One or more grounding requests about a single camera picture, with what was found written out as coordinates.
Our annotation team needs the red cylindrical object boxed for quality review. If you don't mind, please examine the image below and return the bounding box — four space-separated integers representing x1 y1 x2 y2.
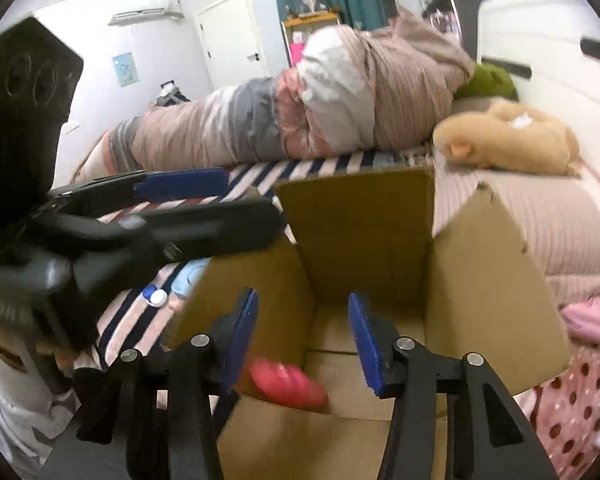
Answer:
249 360 328 411

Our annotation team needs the light blue square device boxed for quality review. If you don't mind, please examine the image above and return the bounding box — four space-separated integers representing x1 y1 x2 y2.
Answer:
170 258 210 298

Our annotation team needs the person's left hand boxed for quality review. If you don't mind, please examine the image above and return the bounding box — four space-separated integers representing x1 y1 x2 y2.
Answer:
0 327 79 377

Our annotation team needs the blue white contact lens case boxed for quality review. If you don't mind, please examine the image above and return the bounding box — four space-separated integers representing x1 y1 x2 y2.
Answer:
142 284 169 309

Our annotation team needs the brown cardboard box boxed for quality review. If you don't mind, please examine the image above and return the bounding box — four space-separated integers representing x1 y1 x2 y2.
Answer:
170 169 571 479

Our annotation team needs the pink polka dot pillow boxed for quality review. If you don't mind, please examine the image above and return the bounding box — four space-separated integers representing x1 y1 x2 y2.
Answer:
515 346 600 479

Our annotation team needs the white air conditioner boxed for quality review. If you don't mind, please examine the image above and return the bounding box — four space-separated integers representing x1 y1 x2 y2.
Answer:
109 0 185 26

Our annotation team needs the white door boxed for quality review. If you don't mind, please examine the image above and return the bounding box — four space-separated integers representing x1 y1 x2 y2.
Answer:
196 0 270 88

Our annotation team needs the pink pouch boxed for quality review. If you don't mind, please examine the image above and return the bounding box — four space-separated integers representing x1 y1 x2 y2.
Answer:
560 296 600 346

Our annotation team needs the pink ribbed pillow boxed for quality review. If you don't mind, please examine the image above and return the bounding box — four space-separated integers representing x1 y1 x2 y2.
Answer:
432 147 600 304

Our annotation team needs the tan plush toy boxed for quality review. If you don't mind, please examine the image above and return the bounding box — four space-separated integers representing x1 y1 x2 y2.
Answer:
432 96 581 178

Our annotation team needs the rolled pink grey quilt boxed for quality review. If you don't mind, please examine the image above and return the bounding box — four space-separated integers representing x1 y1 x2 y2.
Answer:
72 9 476 182

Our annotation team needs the green plush toy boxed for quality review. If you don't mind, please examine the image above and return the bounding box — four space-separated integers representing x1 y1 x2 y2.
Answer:
454 63 518 101

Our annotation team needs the white bed headboard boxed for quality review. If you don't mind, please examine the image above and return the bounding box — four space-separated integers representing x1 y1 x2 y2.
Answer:
478 0 600 175

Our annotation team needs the blue wall poster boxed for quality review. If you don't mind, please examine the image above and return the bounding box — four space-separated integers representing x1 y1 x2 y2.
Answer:
112 52 140 88

